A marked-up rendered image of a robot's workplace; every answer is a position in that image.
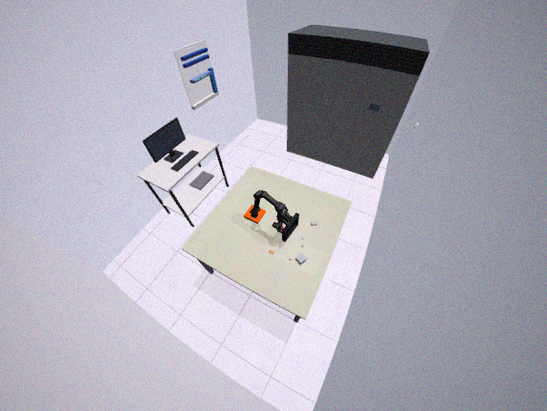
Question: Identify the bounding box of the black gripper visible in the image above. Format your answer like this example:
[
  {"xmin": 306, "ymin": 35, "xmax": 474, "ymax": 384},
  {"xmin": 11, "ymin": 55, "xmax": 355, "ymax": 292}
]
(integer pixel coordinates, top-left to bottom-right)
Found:
[{"xmin": 273, "ymin": 215, "xmax": 283, "ymax": 229}]

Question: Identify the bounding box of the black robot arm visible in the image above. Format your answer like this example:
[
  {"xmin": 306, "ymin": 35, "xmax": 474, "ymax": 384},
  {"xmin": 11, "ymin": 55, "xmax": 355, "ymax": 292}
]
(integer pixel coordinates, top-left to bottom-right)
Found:
[{"xmin": 250, "ymin": 190, "xmax": 293, "ymax": 226}]

